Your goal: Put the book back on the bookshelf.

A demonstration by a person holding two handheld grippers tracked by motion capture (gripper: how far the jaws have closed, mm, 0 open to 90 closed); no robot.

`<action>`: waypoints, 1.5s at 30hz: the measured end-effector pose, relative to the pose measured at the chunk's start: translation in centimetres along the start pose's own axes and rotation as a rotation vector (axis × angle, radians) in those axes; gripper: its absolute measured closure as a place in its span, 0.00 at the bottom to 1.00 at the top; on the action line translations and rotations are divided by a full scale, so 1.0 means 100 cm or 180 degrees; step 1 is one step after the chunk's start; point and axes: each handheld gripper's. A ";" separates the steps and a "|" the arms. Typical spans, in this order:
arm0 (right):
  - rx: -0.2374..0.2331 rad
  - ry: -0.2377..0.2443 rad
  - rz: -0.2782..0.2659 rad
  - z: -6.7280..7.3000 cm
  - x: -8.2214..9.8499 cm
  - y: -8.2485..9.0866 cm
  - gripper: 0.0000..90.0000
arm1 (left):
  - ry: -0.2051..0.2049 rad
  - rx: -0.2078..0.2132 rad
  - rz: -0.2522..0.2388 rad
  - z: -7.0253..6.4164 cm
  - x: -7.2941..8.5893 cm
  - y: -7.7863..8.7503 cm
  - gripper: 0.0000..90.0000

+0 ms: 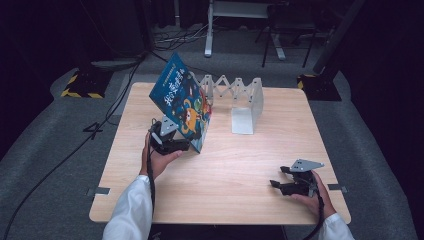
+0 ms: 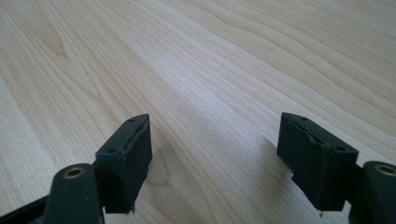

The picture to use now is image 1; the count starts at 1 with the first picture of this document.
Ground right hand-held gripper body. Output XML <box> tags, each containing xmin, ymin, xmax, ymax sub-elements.
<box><xmin>281</xmin><ymin>158</ymin><xmax>325</xmax><ymax>198</ymax></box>

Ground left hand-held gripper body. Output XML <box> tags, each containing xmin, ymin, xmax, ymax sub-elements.
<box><xmin>148</xmin><ymin>115</ymin><xmax>180</xmax><ymax>156</ymax></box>

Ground blue cartoon picture book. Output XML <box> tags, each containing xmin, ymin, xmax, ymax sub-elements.
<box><xmin>148</xmin><ymin>51</ymin><xmax>214</xmax><ymax>155</ymax></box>

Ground translucent expandable book stand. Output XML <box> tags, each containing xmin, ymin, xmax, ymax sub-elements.
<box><xmin>189</xmin><ymin>71</ymin><xmax>265</xmax><ymax>136</ymax></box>

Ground person's left hand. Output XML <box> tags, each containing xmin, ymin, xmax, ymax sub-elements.
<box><xmin>138</xmin><ymin>131</ymin><xmax>184</xmax><ymax>180</ymax></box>

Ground person's right hand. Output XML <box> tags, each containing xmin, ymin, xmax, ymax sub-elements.
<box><xmin>292</xmin><ymin>170</ymin><xmax>338</xmax><ymax>220</ymax></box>

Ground grey tape strip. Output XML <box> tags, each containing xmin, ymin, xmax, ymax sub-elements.
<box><xmin>326</xmin><ymin>182</ymin><xmax>349</xmax><ymax>194</ymax></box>
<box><xmin>87</xmin><ymin>186</ymin><xmax>111</xmax><ymax>197</ymax></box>

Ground person's dark trousers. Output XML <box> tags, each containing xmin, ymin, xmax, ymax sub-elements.
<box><xmin>148</xmin><ymin>223</ymin><xmax>288</xmax><ymax>240</ymax></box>

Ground yellow-black striped stand base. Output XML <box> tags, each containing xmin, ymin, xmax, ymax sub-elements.
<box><xmin>60</xmin><ymin>69</ymin><xmax>113</xmax><ymax>100</ymax></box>
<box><xmin>296</xmin><ymin>73</ymin><xmax>343</xmax><ymax>102</ymax></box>

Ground grey flat stand base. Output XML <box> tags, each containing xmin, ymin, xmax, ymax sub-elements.
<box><xmin>90</xmin><ymin>58</ymin><xmax>143</xmax><ymax>70</ymax></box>

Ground slanted black stand pole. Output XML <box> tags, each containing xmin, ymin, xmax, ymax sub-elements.
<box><xmin>312</xmin><ymin>0</ymin><xmax>367</xmax><ymax>75</ymax></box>

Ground black chair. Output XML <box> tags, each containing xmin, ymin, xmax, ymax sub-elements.
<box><xmin>254</xmin><ymin>2</ymin><xmax>318</xmax><ymax>69</ymax></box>

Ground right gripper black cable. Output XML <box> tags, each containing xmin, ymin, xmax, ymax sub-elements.
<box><xmin>300</xmin><ymin>195</ymin><xmax>327</xmax><ymax>240</ymax></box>

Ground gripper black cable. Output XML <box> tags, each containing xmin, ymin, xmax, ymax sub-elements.
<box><xmin>300</xmin><ymin>195</ymin><xmax>327</xmax><ymax>240</ymax></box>
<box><xmin>145</xmin><ymin>132</ymin><xmax>158</xmax><ymax>223</ymax></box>

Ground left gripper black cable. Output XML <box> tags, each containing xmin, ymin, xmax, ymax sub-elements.
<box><xmin>145</xmin><ymin>132</ymin><xmax>158</xmax><ymax>223</ymax></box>

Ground bundle of floor cables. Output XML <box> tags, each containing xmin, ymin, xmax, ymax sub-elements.
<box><xmin>153</xmin><ymin>19</ymin><xmax>209</xmax><ymax>53</ymax></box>

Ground long black floor cable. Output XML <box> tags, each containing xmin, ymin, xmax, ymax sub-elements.
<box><xmin>1</xmin><ymin>53</ymin><xmax>148</xmax><ymax>240</ymax></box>

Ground white desk frame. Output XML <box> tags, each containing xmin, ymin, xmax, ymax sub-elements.
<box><xmin>203</xmin><ymin>0</ymin><xmax>288</xmax><ymax>61</ymax></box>

